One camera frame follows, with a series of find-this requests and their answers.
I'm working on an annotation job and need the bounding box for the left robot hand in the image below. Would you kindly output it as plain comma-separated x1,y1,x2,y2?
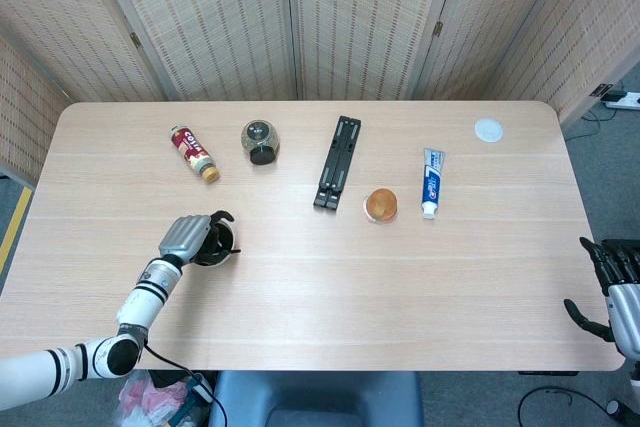
158,210,242,268

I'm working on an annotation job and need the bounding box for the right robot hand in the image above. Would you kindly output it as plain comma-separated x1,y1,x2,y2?
563,236,640,359

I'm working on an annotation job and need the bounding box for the white bowl of coffee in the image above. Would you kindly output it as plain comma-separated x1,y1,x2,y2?
192,219,240,269

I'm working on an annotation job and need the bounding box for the red Costa coffee bottle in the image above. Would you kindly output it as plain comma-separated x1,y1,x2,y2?
168,125,222,184

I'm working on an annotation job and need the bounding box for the round glass jar black lid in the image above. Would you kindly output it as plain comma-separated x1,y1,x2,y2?
241,119,281,167

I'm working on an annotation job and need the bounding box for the white teal bottle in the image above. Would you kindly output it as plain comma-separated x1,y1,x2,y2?
187,373,214,405

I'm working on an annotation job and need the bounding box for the pink white plastic bag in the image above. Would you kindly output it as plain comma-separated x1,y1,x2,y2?
117,370,214,427

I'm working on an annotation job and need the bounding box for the black folding stand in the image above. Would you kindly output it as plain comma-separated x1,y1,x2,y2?
313,115,363,212

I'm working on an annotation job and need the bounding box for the orange fruit jelly cup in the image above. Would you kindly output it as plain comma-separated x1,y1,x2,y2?
362,187,400,225

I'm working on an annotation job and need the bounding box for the dark blue chair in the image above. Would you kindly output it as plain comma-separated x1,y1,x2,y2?
207,370,425,427

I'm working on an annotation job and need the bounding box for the white power strip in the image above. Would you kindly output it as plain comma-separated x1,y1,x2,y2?
602,90,640,111

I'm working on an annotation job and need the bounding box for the woven folding screen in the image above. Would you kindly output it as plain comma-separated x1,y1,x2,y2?
0,0,640,187

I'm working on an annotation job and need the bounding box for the white round desk grommet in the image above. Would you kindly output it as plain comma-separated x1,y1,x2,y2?
473,117,505,144

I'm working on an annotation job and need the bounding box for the blue white toothpaste tube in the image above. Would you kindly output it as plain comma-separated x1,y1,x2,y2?
420,147,447,221

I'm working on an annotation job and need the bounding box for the black floor cable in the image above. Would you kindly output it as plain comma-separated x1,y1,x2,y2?
517,385,632,427

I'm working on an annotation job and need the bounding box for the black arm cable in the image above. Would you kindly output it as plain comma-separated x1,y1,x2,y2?
142,341,225,427

